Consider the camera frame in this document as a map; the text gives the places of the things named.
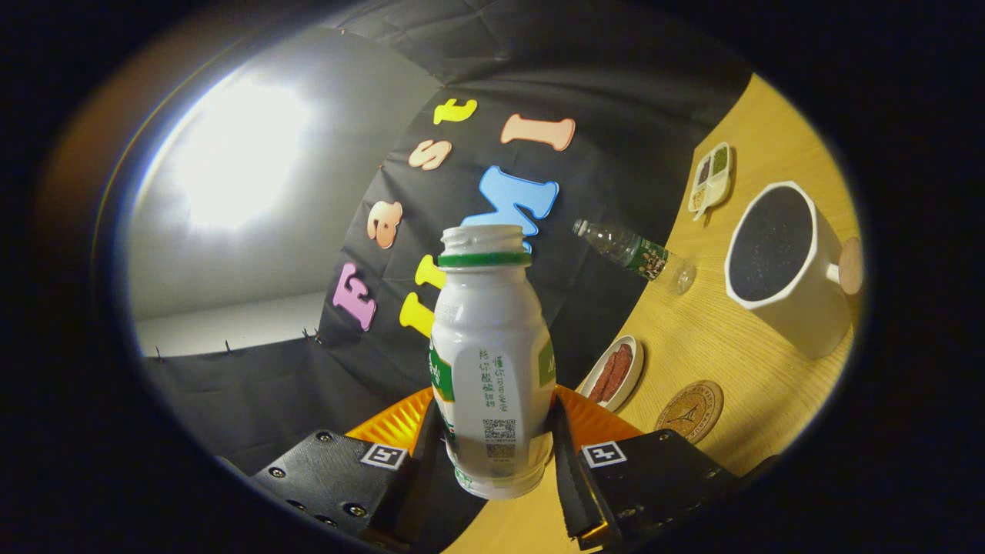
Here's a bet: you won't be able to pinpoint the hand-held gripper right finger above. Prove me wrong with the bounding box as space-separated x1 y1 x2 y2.
548 384 741 550

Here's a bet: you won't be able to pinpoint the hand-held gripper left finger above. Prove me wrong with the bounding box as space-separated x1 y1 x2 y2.
249 386 446 551

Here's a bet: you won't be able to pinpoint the round cork coaster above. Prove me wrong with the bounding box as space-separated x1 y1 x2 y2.
654 380 725 445

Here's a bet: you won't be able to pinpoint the white juice bottle green label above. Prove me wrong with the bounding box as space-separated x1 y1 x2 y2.
429 225 556 501

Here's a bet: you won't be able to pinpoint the white cup with cork handle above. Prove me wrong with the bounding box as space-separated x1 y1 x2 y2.
724 181 864 361

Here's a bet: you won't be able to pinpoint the clear plastic water bottle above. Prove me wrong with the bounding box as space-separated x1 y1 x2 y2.
572 219 697 295

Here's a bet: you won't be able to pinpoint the white round plate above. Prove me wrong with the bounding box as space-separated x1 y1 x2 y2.
577 334 646 414

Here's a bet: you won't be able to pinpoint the red sausage slices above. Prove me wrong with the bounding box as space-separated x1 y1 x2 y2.
588 343 634 404

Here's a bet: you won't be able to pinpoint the wooden table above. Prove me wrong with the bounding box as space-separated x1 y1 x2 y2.
442 73 863 554

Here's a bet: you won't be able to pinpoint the white divided tray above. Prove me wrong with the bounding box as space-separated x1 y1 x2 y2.
687 142 732 222

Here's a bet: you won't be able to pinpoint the black backdrop cloth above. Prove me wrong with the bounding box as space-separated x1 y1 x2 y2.
142 0 755 554

